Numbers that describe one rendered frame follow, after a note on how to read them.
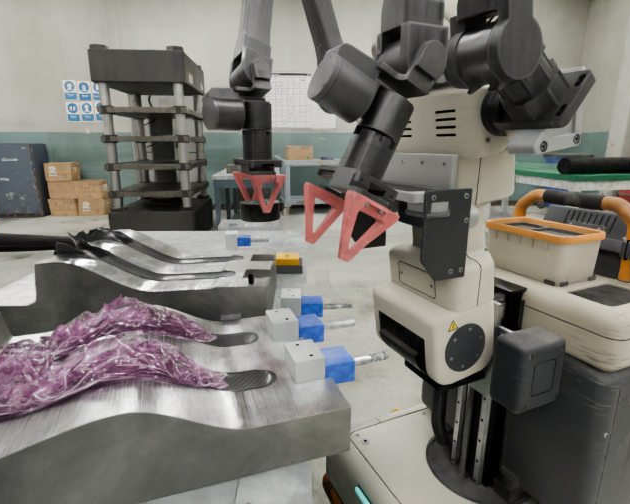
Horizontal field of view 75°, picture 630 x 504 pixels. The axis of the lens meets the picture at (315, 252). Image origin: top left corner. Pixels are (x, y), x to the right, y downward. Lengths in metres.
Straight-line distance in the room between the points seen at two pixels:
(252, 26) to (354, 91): 0.43
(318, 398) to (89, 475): 0.22
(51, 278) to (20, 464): 0.41
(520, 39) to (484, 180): 0.31
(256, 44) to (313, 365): 0.60
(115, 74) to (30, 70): 3.45
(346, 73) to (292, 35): 6.92
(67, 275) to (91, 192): 6.69
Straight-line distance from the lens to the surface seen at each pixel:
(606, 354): 0.98
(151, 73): 4.77
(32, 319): 0.84
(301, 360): 0.48
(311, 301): 0.76
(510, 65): 0.61
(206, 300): 0.72
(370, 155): 0.50
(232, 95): 0.81
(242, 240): 1.28
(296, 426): 0.45
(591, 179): 3.58
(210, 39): 7.45
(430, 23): 0.55
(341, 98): 0.49
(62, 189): 7.64
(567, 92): 0.71
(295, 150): 6.63
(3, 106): 8.38
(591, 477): 1.12
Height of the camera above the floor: 1.12
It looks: 15 degrees down
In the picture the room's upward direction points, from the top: straight up
